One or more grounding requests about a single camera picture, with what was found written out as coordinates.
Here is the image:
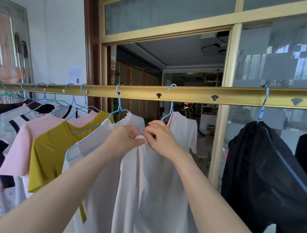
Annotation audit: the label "person's right hand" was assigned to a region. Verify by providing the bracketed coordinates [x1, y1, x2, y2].
[144, 120, 193, 163]

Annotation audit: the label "person's left hand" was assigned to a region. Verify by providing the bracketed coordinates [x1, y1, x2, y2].
[103, 125, 146, 159]

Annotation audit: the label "pale pink blouse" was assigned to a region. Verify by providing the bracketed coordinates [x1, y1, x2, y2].
[111, 111, 199, 233]

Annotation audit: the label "sheer white lace-collar shirt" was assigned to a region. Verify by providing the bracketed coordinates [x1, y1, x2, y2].
[62, 111, 146, 233]

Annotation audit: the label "gold clothes rail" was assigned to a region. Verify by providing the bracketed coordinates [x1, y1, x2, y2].
[0, 83, 307, 110]

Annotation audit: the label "mustard yellow t-shirt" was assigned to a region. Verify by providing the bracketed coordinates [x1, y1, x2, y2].
[28, 111, 115, 224]

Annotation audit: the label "teal wire hanger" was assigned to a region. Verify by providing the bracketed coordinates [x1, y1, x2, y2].
[0, 83, 17, 101]
[0, 83, 24, 102]
[4, 83, 70, 132]

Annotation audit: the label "black t-shirt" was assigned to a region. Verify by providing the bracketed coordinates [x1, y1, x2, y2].
[0, 103, 55, 189]

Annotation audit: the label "black sheer blouse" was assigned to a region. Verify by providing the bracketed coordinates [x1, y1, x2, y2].
[220, 121, 307, 233]

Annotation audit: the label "white black-trimmed tank top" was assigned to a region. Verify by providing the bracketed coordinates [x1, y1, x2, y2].
[0, 105, 80, 144]

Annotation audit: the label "pink t-shirt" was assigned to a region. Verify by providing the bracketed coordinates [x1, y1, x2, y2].
[0, 110, 99, 200]

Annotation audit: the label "white lace blouse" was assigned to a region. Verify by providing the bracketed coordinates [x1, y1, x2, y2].
[0, 103, 61, 145]

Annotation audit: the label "dark red t-shirt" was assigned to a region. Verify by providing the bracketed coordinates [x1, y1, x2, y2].
[0, 100, 37, 115]

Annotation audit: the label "black shorts with logo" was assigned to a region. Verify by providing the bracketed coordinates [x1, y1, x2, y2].
[294, 133, 307, 176]

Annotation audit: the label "person's right forearm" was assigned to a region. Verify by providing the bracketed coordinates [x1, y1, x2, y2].
[172, 153, 251, 233]

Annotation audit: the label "person's left forearm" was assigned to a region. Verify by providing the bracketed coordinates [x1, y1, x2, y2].
[0, 144, 130, 233]

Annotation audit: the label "white paper notice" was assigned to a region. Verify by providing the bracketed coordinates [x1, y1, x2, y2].
[68, 67, 83, 85]

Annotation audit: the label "gold framed glass door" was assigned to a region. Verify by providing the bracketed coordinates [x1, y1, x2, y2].
[99, 0, 307, 193]

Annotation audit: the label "ceiling lamp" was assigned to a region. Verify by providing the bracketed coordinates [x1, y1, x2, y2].
[201, 31, 230, 56]

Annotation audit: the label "metal mop poles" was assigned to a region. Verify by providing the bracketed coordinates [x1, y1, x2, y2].
[14, 32, 33, 84]

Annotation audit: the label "white red floral cloth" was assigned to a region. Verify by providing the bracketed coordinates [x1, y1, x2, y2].
[0, 187, 15, 217]

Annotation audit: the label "orange patterned hanging sheet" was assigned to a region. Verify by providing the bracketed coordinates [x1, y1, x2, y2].
[0, 66, 22, 84]

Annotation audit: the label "indoor wall shelf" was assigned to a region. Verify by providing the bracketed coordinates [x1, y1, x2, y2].
[200, 72, 224, 116]

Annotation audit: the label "brown door frame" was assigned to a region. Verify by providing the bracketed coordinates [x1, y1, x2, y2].
[84, 0, 101, 113]

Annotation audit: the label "thin steel lift cables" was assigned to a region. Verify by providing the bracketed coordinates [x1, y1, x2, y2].
[43, 0, 51, 84]

